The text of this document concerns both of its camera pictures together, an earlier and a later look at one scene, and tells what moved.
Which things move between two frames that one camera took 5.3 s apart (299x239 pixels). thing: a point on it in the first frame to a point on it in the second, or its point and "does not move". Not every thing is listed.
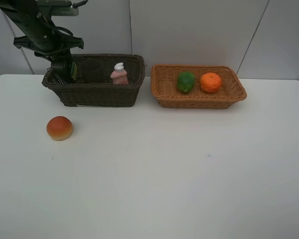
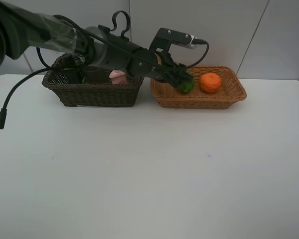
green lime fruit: (185, 82) does not move
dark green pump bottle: (65, 68) to (74, 75)
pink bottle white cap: (119, 76) does not move
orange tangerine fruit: (211, 82) does not move
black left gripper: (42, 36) to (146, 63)
